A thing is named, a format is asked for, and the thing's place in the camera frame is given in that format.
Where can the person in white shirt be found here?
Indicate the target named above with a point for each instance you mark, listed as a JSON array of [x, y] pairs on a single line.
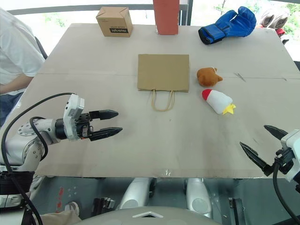
[[14, 51]]

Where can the brown plush toy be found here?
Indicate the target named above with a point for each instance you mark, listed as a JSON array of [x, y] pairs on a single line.
[[207, 76]]

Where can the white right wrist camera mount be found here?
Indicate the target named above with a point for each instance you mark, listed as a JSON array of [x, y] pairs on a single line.
[[291, 143]]

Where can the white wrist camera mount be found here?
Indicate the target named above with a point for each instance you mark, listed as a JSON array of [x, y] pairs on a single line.
[[72, 110], [291, 143]]

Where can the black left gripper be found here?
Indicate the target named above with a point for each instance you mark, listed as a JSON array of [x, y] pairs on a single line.
[[84, 126]]

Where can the black table foot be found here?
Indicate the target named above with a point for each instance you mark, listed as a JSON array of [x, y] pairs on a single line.
[[236, 208], [104, 204]]

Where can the blue boxing glove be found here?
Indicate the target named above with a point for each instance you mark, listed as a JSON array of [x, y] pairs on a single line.
[[232, 23]]

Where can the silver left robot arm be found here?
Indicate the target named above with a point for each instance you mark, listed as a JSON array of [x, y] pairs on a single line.
[[28, 143]]

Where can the grey shoes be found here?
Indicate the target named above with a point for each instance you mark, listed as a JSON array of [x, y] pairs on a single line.
[[274, 18]]

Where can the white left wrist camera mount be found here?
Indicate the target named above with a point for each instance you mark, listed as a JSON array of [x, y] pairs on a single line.
[[72, 110]]

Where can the white red rocket plush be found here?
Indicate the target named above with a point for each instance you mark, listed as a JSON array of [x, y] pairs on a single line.
[[218, 100]]

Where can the tall red-brown box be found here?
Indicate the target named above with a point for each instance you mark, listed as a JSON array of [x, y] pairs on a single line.
[[166, 16]]

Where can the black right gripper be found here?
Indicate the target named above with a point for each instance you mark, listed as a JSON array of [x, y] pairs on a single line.
[[284, 160]]

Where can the grey robot torso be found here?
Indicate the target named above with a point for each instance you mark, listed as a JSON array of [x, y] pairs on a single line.
[[150, 216]]

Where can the small brown cardboard box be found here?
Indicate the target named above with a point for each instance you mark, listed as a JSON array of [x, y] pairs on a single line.
[[114, 22]]

